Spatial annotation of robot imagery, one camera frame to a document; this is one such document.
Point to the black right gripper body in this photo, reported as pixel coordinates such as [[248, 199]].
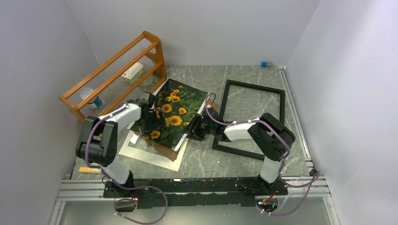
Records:
[[200, 128]]

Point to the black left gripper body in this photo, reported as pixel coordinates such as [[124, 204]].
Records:
[[151, 123]]

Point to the black picture frame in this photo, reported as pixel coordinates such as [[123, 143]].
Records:
[[243, 101]]

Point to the sunflower photo print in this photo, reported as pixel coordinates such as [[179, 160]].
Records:
[[179, 103]]

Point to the white mat board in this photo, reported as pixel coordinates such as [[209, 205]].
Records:
[[165, 147]]

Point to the brown backing board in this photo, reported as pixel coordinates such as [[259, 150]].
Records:
[[146, 150]]

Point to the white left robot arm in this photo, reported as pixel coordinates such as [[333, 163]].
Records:
[[97, 142]]

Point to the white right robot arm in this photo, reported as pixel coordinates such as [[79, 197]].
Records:
[[272, 137]]

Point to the white red medicine box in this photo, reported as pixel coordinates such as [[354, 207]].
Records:
[[133, 73]]

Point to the orange wooden shelf rack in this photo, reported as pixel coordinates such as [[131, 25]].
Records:
[[103, 89]]

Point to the blue capped small bottle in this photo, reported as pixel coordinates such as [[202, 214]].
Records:
[[266, 64]]

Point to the orange yellow marker pen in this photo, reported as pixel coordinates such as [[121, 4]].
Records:
[[89, 170]]

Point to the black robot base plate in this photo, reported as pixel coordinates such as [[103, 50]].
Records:
[[150, 193]]

